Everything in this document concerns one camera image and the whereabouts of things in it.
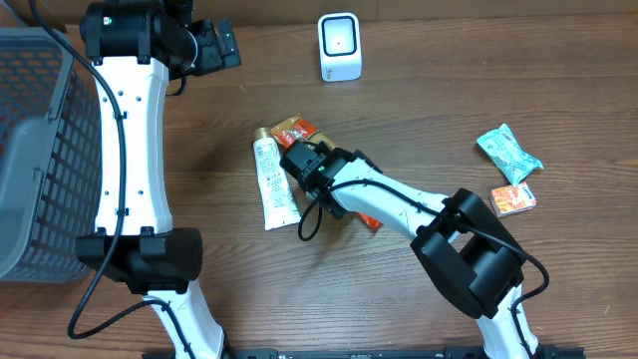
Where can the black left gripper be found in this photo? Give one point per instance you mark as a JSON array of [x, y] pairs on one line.
[[216, 49]]

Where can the orange spaghetti packet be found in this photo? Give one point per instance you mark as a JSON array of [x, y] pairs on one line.
[[299, 132]]

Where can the white tube gold cap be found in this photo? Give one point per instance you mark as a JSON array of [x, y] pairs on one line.
[[279, 206]]

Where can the teal snack packet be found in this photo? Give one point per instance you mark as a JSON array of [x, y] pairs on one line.
[[502, 147]]

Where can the orange tissue pack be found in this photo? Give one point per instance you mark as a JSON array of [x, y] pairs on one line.
[[512, 199]]

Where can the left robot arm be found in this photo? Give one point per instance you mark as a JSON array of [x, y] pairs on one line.
[[135, 49]]

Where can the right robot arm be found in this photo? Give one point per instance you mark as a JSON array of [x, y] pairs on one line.
[[470, 257]]

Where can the white barcode scanner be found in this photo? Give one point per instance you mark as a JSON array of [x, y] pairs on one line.
[[340, 49]]

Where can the grey plastic basket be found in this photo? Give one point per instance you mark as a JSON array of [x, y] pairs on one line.
[[50, 159]]

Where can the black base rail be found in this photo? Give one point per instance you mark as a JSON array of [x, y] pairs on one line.
[[455, 352]]

